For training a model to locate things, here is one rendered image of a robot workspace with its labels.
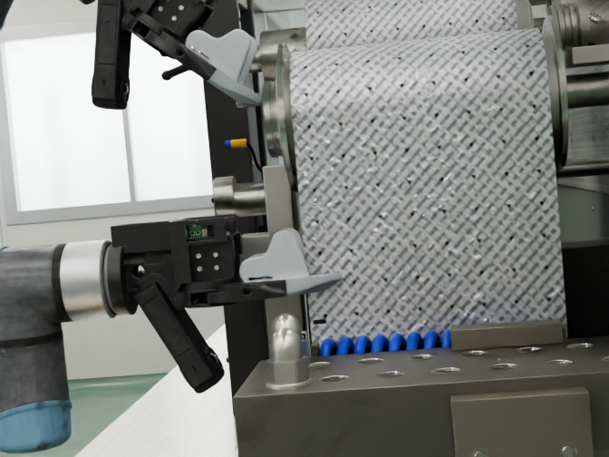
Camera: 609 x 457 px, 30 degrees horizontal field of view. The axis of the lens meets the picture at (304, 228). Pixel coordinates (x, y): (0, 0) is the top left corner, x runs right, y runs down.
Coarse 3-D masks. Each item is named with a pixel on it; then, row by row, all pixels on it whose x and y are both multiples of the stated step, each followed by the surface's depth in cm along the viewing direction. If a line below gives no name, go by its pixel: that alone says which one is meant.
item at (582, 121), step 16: (560, 0) 151; (592, 0) 127; (608, 0) 117; (544, 16) 170; (592, 16) 123; (608, 16) 118; (592, 32) 129; (608, 32) 119; (608, 64) 120; (576, 112) 145; (592, 112) 133; (608, 112) 122; (576, 128) 146; (592, 128) 134; (608, 128) 123; (576, 144) 147; (592, 144) 135; (608, 144) 124; (592, 176) 137; (608, 176) 126; (608, 192) 127
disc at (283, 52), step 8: (280, 48) 107; (288, 48) 113; (280, 56) 106; (288, 56) 112; (280, 64) 105; (280, 72) 105; (280, 80) 105; (280, 88) 104; (280, 96) 104; (280, 104) 104; (280, 112) 104; (280, 120) 104; (280, 128) 104; (288, 144) 106; (288, 152) 105; (288, 160) 106; (288, 168) 106; (288, 176) 107; (296, 176) 111; (296, 184) 110; (296, 192) 111
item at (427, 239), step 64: (320, 192) 105; (384, 192) 105; (448, 192) 104; (512, 192) 104; (320, 256) 106; (384, 256) 105; (448, 256) 104; (512, 256) 104; (384, 320) 105; (448, 320) 105; (512, 320) 104
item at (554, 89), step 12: (552, 48) 105; (288, 60) 109; (552, 60) 104; (288, 72) 107; (552, 72) 103; (276, 84) 106; (288, 84) 106; (552, 84) 103; (276, 96) 106; (288, 96) 106; (552, 96) 103; (276, 108) 106; (288, 108) 106; (552, 108) 104; (288, 120) 106; (552, 120) 104; (288, 132) 106
